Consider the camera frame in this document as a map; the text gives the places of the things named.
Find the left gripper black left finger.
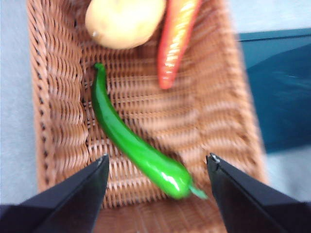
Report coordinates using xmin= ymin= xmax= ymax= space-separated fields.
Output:
xmin=0 ymin=154 xmax=110 ymax=233

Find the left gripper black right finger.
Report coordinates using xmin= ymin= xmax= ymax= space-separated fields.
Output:
xmin=206 ymin=152 xmax=311 ymax=233

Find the green chili pepper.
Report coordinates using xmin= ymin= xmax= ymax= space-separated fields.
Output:
xmin=91 ymin=62 xmax=209 ymax=201

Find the brown wicker basket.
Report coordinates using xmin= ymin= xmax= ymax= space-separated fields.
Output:
xmin=26 ymin=0 xmax=270 ymax=233

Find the orange carrot with green leaves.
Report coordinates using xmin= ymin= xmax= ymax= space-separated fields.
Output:
xmin=157 ymin=0 xmax=203 ymax=90

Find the yellow potato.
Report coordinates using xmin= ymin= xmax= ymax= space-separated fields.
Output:
xmin=85 ymin=0 xmax=167 ymax=50

